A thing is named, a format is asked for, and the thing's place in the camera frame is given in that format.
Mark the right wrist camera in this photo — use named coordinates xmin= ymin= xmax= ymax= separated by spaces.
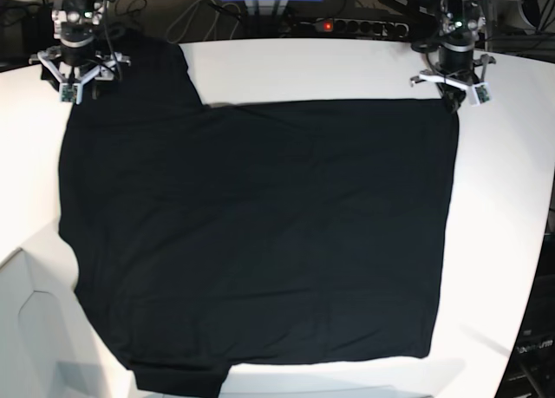
xmin=58 ymin=82 xmax=84 ymax=105

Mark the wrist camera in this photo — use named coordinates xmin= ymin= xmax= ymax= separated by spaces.
xmin=467 ymin=82 xmax=493 ymax=107
xmin=58 ymin=82 xmax=84 ymax=105

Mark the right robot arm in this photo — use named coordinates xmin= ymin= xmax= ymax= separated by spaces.
xmin=29 ymin=0 xmax=131 ymax=105

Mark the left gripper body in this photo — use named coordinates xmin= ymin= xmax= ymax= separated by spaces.
xmin=409 ymin=41 xmax=496 ymax=95

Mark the black power strip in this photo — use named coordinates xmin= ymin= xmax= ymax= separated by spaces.
xmin=285 ymin=18 xmax=409 ymax=42

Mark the black T-shirt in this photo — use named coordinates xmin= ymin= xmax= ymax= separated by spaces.
xmin=59 ymin=32 xmax=460 ymax=397

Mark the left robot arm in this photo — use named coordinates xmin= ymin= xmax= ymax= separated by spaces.
xmin=410 ymin=0 xmax=496 ymax=114

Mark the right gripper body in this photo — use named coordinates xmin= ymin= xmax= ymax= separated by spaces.
xmin=29 ymin=42 xmax=131 ymax=90

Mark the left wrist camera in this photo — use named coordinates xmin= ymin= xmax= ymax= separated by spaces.
xmin=467 ymin=82 xmax=493 ymax=107

